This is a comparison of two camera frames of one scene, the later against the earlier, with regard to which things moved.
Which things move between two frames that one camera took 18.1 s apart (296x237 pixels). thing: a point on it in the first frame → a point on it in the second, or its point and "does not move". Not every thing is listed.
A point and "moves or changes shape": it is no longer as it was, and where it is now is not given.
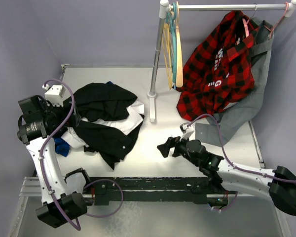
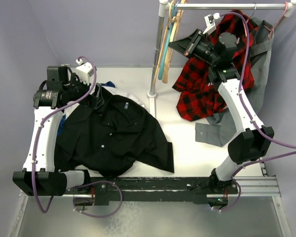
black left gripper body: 57,113 → 90,100
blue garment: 61,147 → 107,84
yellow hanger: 168,53 → 171,16
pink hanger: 271,30 does not move
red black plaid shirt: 219,71 does not move
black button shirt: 100,101 moves or changes shape
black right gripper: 165,148 → 188,45
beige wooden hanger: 179,73 → 180,8
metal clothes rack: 165,7 does not move
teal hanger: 171,19 → 165,52
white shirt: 131,119 → 67,110
